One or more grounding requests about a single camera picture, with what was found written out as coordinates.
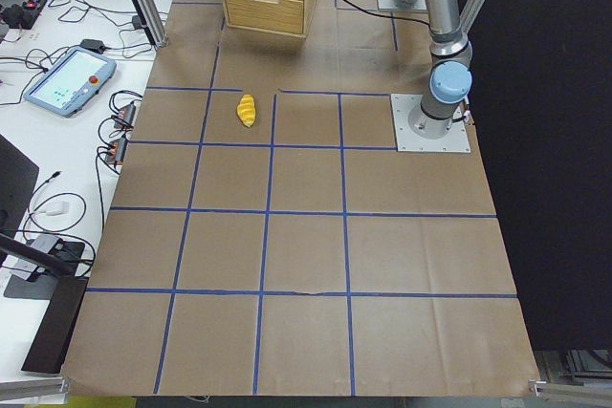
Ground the yellow toy bread loaf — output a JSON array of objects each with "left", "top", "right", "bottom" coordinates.
[{"left": 236, "top": 94, "right": 256, "bottom": 128}]

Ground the black power adapter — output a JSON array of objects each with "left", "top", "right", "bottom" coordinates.
[{"left": 79, "top": 39, "right": 106, "bottom": 54}]

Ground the near teach pendant tablet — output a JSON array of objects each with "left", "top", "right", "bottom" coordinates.
[{"left": 24, "top": 47, "right": 117, "bottom": 118}]

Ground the brown paper table cover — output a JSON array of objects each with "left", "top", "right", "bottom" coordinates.
[{"left": 63, "top": 0, "right": 537, "bottom": 397}]

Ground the white charger block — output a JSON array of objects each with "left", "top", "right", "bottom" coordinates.
[{"left": 41, "top": 201, "right": 69, "bottom": 216}]

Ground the black monitor stand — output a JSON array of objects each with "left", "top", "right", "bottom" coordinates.
[{"left": 1, "top": 138, "right": 86, "bottom": 375}]

